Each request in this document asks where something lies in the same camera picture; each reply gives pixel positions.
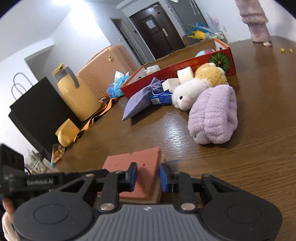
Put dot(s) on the black paper bag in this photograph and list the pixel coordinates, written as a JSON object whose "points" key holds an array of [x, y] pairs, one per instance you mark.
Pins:
{"points": [[39, 113]]}

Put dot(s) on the glass cup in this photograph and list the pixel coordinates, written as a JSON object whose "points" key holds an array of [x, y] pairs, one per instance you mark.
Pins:
{"points": [[34, 162]]}

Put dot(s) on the yellow thermos jug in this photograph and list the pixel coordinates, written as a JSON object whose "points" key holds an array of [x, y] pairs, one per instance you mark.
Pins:
{"points": [[76, 93]]}

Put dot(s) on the pink suitcase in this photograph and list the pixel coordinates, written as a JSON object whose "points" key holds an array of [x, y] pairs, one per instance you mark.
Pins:
{"points": [[99, 71]]}

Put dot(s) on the person's hand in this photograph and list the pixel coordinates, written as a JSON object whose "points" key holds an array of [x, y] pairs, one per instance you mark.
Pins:
{"points": [[7, 220]]}

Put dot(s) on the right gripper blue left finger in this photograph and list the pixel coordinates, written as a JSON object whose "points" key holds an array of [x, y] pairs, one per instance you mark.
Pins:
{"points": [[131, 177]]}

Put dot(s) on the purple knitted cloth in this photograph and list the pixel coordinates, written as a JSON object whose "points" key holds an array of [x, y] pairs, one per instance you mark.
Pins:
{"points": [[141, 100]]}

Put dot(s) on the pink textured vase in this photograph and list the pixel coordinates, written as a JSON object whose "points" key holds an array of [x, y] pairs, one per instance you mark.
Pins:
{"points": [[254, 16]]}

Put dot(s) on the snack bag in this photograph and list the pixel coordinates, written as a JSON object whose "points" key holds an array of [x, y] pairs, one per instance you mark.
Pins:
{"points": [[57, 154]]}

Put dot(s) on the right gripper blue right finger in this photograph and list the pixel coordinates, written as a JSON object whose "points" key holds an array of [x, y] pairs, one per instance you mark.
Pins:
{"points": [[165, 177]]}

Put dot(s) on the red cardboard box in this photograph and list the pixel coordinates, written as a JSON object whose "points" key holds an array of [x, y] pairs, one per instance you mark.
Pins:
{"points": [[180, 59]]}

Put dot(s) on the blue tissue pack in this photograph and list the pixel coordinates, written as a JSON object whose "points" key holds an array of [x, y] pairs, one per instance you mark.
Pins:
{"points": [[162, 98]]}

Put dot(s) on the blue fluffy plush toy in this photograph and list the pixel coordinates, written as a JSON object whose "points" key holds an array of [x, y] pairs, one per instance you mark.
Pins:
{"points": [[204, 52]]}

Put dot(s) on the grey cabinet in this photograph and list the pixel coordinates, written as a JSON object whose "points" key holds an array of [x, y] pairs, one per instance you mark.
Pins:
{"points": [[186, 15]]}

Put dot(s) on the lilac fluffy towel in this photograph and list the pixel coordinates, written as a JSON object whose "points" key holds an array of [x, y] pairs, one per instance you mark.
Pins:
{"points": [[213, 117]]}

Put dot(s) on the white and tan plush toy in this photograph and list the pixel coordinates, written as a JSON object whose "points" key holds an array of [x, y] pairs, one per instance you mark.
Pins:
{"points": [[206, 76]]}

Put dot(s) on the blue wet wipes pack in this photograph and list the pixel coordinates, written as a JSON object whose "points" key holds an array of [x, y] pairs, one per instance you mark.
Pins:
{"points": [[114, 90]]}

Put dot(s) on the dark entrance door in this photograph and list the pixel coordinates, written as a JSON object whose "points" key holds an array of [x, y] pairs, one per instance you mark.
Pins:
{"points": [[157, 30]]}

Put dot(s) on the pink and cream sponge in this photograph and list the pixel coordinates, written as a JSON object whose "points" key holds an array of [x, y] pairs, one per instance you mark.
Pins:
{"points": [[148, 185]]}

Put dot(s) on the clear plastic bag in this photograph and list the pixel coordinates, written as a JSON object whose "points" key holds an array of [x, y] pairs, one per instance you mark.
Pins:
{"points": [[152, 69]]}

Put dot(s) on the yellow toy clutter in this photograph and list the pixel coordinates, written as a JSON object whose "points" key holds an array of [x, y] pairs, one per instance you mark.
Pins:
{"points": [[200, 32]]}

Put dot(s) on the yellow mug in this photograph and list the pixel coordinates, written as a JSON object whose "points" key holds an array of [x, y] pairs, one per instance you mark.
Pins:
{"points": [[66, 133]]}

